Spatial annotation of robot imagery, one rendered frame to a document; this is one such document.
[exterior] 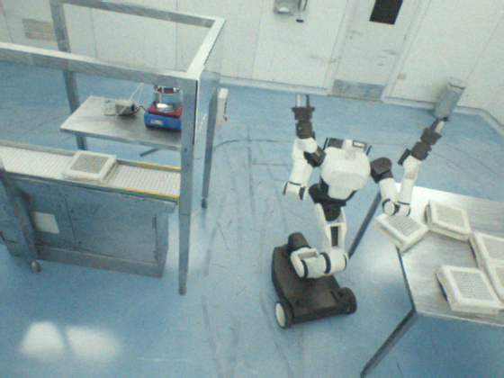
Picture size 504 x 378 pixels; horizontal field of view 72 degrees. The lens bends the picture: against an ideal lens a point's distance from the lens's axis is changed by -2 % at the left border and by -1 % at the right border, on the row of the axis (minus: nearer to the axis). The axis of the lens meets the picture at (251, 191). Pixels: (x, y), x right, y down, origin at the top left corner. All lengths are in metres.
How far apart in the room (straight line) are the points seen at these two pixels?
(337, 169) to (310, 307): 1.07
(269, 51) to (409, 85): 2.40
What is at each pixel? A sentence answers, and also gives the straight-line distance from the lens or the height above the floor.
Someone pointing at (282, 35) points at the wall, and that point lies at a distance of 5.71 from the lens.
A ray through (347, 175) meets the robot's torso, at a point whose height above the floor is 1.21.
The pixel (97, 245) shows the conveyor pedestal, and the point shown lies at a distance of 2.77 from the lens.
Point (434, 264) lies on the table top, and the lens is 2.35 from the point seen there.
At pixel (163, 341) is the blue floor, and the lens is 2.63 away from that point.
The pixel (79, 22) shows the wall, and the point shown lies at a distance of 6.02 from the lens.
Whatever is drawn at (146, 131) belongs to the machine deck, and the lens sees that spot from 1.95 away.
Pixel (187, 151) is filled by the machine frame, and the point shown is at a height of 1.30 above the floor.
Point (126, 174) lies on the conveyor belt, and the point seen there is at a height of 0.89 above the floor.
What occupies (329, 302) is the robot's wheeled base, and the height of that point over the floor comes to 0.19.
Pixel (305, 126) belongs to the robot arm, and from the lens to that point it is 1.84.
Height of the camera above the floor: 2.36
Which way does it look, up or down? 40 degrees down
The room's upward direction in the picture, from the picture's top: 11 degrees clockwise
